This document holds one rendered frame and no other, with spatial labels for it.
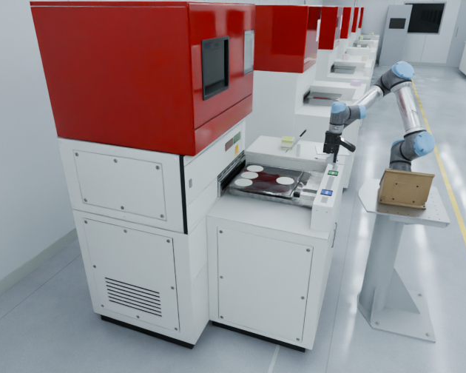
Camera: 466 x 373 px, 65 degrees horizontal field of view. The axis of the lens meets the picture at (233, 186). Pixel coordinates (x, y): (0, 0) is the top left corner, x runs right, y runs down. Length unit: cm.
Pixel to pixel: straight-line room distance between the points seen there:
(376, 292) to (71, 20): 224
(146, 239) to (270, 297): 74
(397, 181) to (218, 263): 107
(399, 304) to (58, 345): 213
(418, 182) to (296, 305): 92
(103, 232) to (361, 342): 163
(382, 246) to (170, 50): 164
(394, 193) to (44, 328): 224
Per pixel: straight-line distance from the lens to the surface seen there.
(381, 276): 252
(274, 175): 220
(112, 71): 169
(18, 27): 293
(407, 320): 273
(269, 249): 191
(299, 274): 195
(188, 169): 166
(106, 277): 229
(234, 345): 237
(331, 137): 206
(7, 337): 276
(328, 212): 180
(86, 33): 174
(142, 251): 201
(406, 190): 219
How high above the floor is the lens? 180
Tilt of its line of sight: 26 degrees down
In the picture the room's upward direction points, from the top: straight up
